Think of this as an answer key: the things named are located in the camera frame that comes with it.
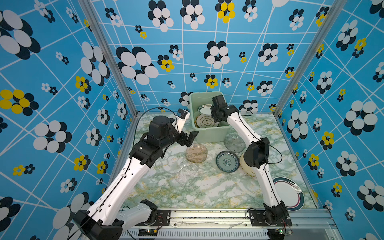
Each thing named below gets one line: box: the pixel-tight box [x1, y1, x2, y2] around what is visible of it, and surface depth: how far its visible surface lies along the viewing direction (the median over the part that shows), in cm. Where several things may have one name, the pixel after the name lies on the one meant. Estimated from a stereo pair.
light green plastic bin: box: [189, 91, 231, 143], surface depth 110 cm
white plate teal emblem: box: [194, 114, 220, 128], surface depth 114 cm
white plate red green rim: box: [273, 176, 305, 212], surface depth 84 cm
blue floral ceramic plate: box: [215, 150, 240, 173], surface depth 95 cm
